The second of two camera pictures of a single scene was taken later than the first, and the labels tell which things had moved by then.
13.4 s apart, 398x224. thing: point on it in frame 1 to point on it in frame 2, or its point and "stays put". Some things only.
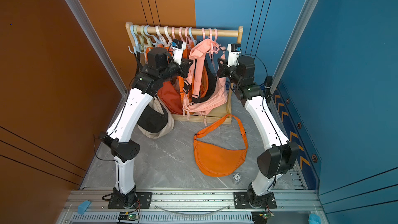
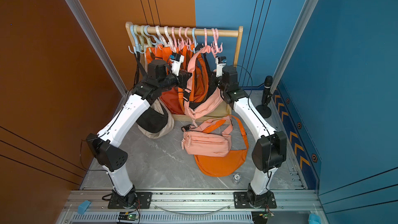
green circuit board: (125, 215) stays put
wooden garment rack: (226, 118) stays put
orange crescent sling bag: (216, 160) stays put
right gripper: (224, 68) to (213, 83)
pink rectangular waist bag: (194, 101) to (208, 144)
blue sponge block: (83, 207) stays put
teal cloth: (314, 219) stays put
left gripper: (184, 66) to (182, 79)
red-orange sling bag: (170, 96) stays put
